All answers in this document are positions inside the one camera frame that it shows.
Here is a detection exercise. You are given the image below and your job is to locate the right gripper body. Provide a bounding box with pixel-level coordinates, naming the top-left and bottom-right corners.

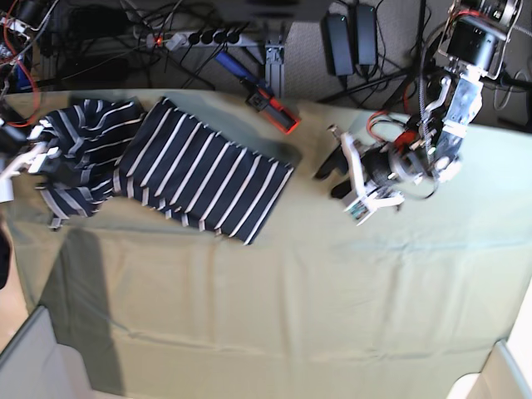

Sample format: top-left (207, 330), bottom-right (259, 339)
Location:
top-left (1, 124), bottom-right (61, 183)

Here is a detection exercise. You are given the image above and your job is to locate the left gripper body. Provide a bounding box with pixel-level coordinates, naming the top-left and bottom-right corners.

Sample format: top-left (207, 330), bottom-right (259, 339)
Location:
top-left (328, 125), bottom-right (405, 214)

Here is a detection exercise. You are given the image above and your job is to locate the navy white striped T-shirt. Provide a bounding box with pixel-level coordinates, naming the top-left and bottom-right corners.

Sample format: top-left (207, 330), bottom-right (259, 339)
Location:
top-left (40, 97), bottom-right (294, 245)

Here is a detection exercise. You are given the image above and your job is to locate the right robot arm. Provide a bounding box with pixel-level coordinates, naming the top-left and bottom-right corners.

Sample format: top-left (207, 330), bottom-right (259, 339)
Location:
top-left (1, 1), bottom-right (57, 190)

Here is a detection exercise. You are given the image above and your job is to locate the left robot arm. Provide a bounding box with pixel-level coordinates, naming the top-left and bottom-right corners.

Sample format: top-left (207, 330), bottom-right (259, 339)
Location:
top-left (314, 1), bottom-right (523, 224)

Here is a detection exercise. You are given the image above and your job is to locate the blue orange bar clamp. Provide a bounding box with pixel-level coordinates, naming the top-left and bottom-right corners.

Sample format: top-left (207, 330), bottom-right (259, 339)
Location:
top-left (214, 52), bottom-right (300, 135)

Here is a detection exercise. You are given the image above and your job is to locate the black tripod stand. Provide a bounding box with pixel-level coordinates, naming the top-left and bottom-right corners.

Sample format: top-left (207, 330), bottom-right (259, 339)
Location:
top-left (319, 0), bottom-right (532, 125)

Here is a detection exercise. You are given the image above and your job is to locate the light green table cloth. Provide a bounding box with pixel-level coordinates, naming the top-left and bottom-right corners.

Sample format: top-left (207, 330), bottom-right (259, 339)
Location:
top-left (3, 90), bottom-right (531, 398)

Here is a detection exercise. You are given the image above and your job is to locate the black power adapter right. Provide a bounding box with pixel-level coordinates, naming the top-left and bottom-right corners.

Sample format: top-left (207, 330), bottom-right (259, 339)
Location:
top-left (352, 3), bottom-right (377, 67)

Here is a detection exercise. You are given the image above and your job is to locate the black power adapter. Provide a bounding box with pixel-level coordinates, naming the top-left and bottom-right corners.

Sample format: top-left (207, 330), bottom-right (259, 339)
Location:
top-left (320, 13), bottom-right (354, 76)
top-left (352, 3), bottom-right (377, 67)

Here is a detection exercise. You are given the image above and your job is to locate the black power adapter left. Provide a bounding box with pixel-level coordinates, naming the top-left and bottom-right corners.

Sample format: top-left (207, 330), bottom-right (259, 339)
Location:
top-left (320, 13), bottom-right (354, 76)

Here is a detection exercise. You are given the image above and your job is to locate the grey monitor base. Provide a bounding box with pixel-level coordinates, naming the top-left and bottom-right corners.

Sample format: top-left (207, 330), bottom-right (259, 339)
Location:
top-left (211, 0), bottom-right (333, 22)

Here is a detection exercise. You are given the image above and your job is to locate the white power strip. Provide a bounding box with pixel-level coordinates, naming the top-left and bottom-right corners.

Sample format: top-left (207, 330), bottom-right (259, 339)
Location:
top-left (144, 28), bottom-right (249, 52)

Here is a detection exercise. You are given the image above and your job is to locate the grey bin bottom left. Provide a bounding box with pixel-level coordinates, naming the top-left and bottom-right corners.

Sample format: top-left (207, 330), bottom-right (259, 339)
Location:
top-left (1, 306), bottom-right (95, 399)

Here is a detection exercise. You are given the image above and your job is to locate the grey bin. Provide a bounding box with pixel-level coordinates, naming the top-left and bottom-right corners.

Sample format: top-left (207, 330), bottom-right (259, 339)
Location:
top-left (1, 306), bottom-right (95, 399)
top-left (446, 340), bottom-right (531, 399)

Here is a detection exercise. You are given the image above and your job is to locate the grey bin bottom right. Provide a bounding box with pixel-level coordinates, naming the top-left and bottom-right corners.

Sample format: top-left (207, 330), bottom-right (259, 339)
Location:
top-left (446, 340), bottom-right (531, 399)

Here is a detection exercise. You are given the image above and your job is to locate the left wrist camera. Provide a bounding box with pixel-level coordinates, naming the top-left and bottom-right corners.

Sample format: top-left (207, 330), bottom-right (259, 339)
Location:
top-left (342, 195), bottom-right (377, 226)

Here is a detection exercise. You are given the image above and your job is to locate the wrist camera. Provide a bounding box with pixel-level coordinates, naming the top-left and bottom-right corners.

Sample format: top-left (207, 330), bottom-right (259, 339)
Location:
top-left (342, 195), bottom-right (377, 226)
top-left (0, 179), bottom-right (14, 203)

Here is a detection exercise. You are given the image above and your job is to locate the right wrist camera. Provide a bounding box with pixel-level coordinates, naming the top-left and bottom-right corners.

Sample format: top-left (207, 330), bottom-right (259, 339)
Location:
top-left (0, 179), bottom-right (14, 203)

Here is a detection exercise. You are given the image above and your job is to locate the aluminium frame post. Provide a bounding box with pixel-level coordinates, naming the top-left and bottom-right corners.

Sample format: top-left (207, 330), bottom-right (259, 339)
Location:
top-left (259, 19), bottom-right (292, 98)

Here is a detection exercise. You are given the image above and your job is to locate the white cable on floor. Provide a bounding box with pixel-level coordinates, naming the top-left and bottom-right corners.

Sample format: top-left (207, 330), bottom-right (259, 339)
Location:
top-left (494, 70), bottom-right (529, 110)

